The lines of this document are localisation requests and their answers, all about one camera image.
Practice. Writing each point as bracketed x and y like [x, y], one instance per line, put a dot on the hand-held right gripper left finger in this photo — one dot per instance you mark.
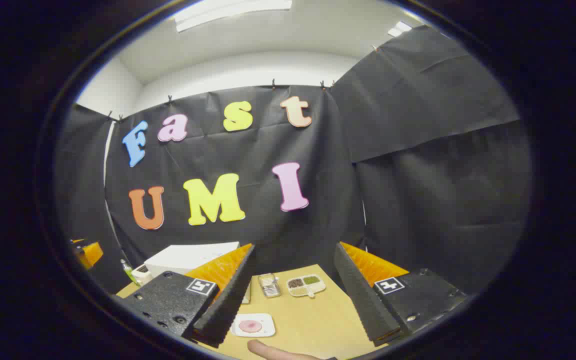
[228, 305]

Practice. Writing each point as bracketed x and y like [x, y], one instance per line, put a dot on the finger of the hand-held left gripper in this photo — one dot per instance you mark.
[90, 254]

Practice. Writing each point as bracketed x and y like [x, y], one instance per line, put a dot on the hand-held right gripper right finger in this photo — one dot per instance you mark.
[363, 300]

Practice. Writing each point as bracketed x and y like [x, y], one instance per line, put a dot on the pink ham slice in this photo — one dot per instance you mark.
[250, 326]

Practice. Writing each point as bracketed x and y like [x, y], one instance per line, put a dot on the white square plate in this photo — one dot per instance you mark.
[265, 330]

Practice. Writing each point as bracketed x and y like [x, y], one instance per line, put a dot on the white microwave oven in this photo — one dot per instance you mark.
[188, 255]

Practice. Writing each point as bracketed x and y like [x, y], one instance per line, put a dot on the green drink bottle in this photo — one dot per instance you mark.
[128, 271]

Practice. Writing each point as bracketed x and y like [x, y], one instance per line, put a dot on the white toaster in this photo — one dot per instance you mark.
[142, 274]

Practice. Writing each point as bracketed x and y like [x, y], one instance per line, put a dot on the white divided bean dish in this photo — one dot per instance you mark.
[306, 285]

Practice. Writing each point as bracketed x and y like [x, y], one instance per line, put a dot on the small ceiling light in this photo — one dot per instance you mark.
[399, 29]

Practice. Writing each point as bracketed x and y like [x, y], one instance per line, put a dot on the long ceiling light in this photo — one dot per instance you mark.
[233, 12]

